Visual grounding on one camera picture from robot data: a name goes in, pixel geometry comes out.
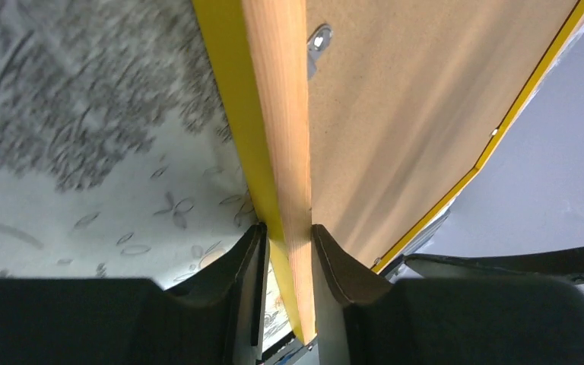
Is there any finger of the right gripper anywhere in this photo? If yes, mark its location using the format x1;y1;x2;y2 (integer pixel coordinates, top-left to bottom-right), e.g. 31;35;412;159
403;246;584;284

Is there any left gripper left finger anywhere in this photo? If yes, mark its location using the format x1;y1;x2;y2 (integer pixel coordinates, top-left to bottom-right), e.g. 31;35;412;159
0;224;269;364

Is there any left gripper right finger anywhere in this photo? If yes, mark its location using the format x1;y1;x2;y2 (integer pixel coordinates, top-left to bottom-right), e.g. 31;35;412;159
312;224;584;364

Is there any yellow wooden picture frame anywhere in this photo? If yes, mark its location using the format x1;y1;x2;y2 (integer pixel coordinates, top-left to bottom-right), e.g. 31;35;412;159
193;1;584;342

